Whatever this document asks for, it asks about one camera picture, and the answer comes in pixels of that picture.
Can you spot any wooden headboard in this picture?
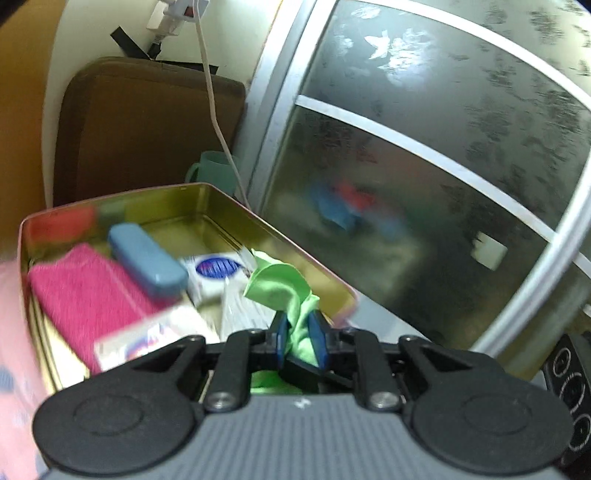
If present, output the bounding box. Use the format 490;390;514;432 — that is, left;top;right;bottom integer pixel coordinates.
1;1;65;237

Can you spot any brown cushion board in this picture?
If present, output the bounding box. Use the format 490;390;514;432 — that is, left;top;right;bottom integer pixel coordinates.
53;57;221;206

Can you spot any white blue packet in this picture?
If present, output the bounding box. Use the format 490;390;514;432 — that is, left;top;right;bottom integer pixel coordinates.
179;252;249;307

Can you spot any teal plastic cup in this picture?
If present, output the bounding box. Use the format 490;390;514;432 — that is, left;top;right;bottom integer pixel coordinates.
184;151;238;195

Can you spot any frosted glass window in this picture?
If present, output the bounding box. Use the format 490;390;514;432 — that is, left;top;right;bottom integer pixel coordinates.
236;1;590;378

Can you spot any white charger cable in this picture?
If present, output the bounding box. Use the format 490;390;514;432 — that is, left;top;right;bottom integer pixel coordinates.
193;0;253;211

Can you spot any pink patterned bedsheet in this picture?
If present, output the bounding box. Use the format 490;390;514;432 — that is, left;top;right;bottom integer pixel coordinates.
1;261;47;479

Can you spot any white box pack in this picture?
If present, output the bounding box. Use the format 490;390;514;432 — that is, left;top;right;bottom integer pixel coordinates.
94;304;221;372

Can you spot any blue glasses case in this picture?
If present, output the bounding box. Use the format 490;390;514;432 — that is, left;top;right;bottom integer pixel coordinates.
107;223;188;301

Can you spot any white wall plug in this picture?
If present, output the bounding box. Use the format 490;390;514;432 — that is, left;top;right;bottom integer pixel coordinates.
146;0;209;37

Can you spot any pink towel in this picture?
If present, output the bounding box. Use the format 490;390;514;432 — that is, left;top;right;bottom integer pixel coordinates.
28;243;166;374

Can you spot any pink tin box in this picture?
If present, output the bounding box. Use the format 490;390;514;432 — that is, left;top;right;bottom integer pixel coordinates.
18;183;359;393

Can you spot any green cloth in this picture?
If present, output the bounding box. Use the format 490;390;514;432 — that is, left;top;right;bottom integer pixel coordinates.
245;250;320;367

